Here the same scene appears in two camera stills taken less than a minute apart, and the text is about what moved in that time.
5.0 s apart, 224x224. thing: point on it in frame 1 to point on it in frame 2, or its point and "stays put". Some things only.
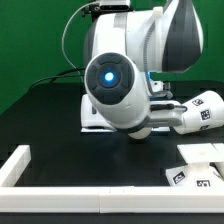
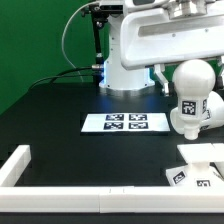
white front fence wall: x=120 y=199 stays put
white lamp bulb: x=141 y=134 to x=193 y=81
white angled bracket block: x=197 y=173 stays put
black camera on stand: x=115 y=6 stays put
